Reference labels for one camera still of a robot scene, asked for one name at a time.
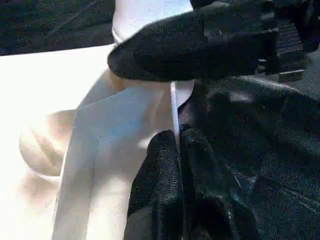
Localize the white plastic table leg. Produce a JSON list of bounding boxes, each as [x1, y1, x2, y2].
[[111, 0, 195, 47]]

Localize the black plastic mat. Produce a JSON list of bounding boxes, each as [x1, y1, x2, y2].
[[0, 0, 320, 240]]

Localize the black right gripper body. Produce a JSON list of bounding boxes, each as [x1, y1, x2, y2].
[[254, 0, 320, 82]]

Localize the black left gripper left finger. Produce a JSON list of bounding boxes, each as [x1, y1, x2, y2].
[[126, 129, 186, 240]]

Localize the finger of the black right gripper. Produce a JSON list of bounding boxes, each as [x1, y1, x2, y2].
[[106, 0, 280, 82]]

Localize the white plastic table top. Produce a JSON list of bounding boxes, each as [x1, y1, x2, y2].
[[0, 42, 195, 240]]

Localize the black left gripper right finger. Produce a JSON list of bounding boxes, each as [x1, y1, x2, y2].
[[179, 124, 261, 240]]

